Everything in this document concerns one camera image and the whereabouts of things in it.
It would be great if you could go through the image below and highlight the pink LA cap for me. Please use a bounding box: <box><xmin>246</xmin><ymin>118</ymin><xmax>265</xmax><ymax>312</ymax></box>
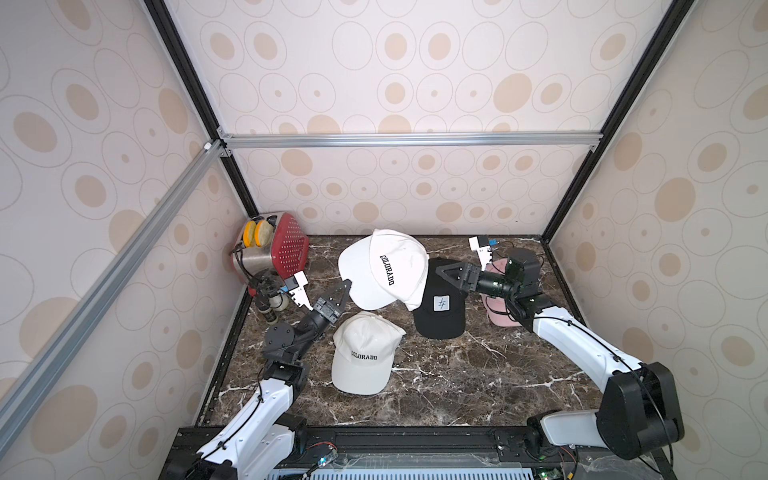
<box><xmin>481</xmin><ymin>258</ymin><xmax>520</xmax><ymax>328</ymax></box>

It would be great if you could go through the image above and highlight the black cap with white label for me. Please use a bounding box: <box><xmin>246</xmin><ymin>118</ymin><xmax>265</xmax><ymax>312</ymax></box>
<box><xmin>413</xmin><ymin>257</ymin><xmax>466</xmax><ymax>340</ymax></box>

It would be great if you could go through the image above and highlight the white cap back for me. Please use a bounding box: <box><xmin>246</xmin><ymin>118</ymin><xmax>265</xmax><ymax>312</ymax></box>
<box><xmin>338</xmin><ymin>229</ymin><xmax>429</xmax><ymax>311</ymax></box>

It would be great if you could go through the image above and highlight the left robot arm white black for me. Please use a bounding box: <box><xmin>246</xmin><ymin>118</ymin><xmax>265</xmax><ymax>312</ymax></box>
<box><xmin>160</xmin><ymin>280</ymin><xmax>353</xmax><ymax>479</ymax></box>

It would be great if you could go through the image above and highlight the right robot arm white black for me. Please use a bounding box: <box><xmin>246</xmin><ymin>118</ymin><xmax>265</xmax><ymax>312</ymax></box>
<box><xmin>436</xmin><ymin>248</ymin><xmax>685</xmax><ymax>460</ymax></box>

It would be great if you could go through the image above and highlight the small dark bottle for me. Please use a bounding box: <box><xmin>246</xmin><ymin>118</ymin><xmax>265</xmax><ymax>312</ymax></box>
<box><xmin>253</xmin><ymin>295</ymin><xmax>278</xmax><ymax>325</ymax></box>

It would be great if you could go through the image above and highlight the clear bottle black cap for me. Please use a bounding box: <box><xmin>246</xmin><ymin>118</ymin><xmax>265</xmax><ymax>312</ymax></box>
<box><xmin>253</xmin><ymin>270</ymin><xmax>289</xmax><ymax>312</ymax></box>

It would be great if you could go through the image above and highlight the metal rack container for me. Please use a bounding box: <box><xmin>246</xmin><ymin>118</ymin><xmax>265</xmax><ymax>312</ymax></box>
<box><xmin>230</xmin><ymin>214</ymin><xmax>278</xmax><ymax>283</ymax></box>

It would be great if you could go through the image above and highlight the yellow sponge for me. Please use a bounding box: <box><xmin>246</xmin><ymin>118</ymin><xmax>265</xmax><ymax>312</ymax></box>
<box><xmin>242</xmin><ymin>219</ymin><xmax>275</xmax><ymax>248</ymax></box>

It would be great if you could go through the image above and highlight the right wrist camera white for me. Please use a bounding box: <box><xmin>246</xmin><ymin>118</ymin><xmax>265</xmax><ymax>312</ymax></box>
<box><xmin>469</xmin><ymin>236</ymin><xmax>498</xmax><ymax>270</ymax></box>

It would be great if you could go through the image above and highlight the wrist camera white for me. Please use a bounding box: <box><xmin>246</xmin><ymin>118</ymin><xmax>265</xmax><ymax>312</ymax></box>
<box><xmin>283</xmin><ymin>271</ymin><xmax>312</xmax><ymax>310</ymax></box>
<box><xmin>469</xmin><ymin>236</ymin><xmax>498</xmax><ymax>270</ymax></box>

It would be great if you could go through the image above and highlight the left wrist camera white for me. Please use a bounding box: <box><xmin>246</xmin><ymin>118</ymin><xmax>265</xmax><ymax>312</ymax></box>
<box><xmin>283</xmin><ymin>271</ymin><xmax>312</xmax><ymax>310</ymax></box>

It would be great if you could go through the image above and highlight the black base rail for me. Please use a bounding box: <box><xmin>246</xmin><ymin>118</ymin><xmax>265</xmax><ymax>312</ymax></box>
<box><xmin>160</xmin><ymin>417</ymin><xmax>676</xmax><ymax>479</ymax></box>

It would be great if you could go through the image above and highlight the horizontal aluminium rail back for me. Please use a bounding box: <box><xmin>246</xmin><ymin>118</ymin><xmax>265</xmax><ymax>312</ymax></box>
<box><xmin>214</xmin><ymin>130</ymin><xmax>603</xmax><ymax>151</ymax></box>

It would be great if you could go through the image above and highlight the aluminium rail left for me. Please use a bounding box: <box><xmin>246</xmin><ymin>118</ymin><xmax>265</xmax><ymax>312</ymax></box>
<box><xmin>1</xmin><ymin>139</ymin><xmax>224</xmax><ymax>455</ymax></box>

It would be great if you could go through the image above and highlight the black frame post right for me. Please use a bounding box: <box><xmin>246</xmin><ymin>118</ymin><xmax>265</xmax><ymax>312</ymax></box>
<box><xmin>541</xmin><ymin>0</ymin><xmax>696</xmax><ymax>245</ymax></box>

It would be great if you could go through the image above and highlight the black frame post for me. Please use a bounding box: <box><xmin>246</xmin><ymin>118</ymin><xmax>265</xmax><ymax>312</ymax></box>
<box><xmin>143</xmin><ymin>0</ymin><xmax>259</xmax><ymax>217</ymax></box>
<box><xmin>541</xmin><ymin>0</ymin><xmax>696</xmax><ymax>245</ymax></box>

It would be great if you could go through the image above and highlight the black frame post left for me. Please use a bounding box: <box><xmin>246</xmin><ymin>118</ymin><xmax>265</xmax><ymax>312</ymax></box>
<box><xmin>143</xmin><ymin>0</ymin><xmax>259</xmax><ymax>217</ymax></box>

